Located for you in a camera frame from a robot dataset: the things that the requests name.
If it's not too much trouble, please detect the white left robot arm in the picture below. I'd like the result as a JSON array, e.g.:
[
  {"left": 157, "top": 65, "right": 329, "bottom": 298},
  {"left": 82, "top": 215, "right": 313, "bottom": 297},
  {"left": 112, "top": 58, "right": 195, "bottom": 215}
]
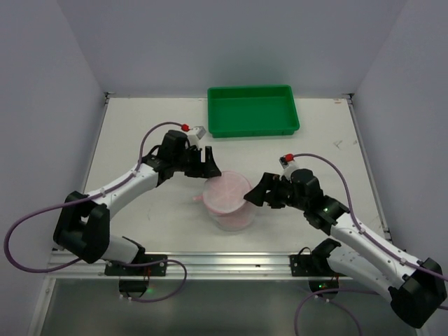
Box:
[{"left": 53, "top": 125, "right": 221, "bottom": 267}]

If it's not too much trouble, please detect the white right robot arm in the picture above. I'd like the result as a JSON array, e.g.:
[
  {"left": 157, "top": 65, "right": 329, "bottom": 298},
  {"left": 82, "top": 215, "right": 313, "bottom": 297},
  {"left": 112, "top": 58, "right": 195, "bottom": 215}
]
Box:
[{"left": 244, "top": 169, "right": 447, "bottom": 329}]

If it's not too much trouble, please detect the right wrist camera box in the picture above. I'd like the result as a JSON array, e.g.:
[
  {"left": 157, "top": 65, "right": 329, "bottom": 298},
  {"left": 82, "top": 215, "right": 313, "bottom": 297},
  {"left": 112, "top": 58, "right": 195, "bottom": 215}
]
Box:
[{"left": 279, "top": 155, "right": 297, "bottom": 180}]

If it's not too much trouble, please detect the white mesh laundry bag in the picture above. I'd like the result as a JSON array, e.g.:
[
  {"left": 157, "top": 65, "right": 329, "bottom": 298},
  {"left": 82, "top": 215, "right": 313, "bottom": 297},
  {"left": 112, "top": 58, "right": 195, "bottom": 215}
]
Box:
[{"left": 193, "top": 171, "right": 257, "bottom": 232}]

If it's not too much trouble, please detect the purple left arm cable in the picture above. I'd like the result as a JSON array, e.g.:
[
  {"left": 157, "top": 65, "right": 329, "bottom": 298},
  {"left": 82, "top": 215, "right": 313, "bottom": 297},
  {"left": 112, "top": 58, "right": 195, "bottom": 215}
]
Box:
[{"left": 3, "top": 121, "right": 190, "bottom": 303}]

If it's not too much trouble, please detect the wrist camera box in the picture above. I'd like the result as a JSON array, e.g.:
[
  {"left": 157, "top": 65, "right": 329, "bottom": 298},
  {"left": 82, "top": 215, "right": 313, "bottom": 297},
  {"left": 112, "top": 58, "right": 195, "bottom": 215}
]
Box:
[
  {"left": 279, "top": 155, "right": 297, "bottom": 180},
  {"left": 187, "top": 126, "right": 207, "bottom": 147}
]

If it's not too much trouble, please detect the aluminium front mounting rail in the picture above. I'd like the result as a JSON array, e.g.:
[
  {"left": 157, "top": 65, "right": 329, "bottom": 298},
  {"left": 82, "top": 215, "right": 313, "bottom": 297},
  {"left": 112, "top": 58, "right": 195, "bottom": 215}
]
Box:
[{"left": 55, "top": 252, "right": 336, "bottom": 280}]

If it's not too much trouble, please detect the aluminium table edge frame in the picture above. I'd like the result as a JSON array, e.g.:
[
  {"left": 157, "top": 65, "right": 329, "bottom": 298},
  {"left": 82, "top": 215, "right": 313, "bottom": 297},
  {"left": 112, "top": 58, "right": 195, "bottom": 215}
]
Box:
[{"left": 41, "top": 86, "right": 396, "bottom": 335}]

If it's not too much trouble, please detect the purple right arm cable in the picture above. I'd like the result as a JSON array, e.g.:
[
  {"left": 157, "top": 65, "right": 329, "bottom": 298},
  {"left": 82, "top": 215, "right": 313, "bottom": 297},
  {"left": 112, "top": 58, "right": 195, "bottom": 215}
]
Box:
[{"left": 286, "top": 152, "right": 448, "bottom": 336}]

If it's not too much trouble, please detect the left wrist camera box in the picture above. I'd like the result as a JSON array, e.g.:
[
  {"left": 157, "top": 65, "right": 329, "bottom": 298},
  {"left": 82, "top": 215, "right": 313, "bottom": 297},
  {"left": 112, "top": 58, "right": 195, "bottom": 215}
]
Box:
[{"left": 187, "top": 126, "right": 207, "bottom": 147}]

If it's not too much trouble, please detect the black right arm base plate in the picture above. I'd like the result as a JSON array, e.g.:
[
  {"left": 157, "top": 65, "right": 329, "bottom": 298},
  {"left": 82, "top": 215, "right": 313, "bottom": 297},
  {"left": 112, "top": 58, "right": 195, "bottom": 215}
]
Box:
[{"left": 288, "top": 248, "right": 344, "bottom": 277}]

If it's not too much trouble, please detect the green plastic tray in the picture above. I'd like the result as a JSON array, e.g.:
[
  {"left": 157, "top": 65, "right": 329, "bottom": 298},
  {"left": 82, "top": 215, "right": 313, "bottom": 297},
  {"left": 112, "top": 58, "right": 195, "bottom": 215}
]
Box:
[{"left": 207, "top": 85, "right": 300, "bottom": 138}]

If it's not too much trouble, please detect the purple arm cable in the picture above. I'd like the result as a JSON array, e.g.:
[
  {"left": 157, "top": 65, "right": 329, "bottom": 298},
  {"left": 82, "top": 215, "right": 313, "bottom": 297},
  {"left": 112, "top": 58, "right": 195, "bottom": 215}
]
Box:
[
  {"left": 286, "top": 152, "right": 448, "bottom": 336},
  {"left": 3, "top": 121, "right": 190, "bottom": 303}
]

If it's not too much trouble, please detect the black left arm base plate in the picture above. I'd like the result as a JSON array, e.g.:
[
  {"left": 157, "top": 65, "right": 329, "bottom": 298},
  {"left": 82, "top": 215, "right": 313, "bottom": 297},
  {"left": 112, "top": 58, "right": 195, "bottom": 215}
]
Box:
[{"left": 104, "top": 254, "right": 167, "bottom": 277}]

